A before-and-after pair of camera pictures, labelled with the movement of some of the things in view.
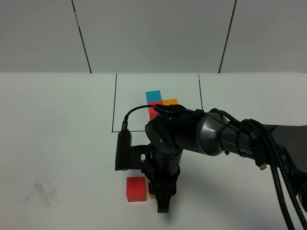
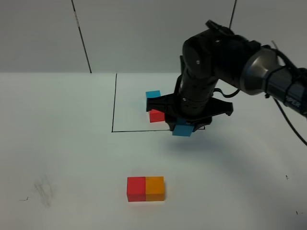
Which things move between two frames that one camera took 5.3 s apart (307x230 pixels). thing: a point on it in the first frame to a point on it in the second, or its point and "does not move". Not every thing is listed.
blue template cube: x=153 y=96 does not move
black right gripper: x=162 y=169 to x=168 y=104
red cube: x=135 y=189 does not move
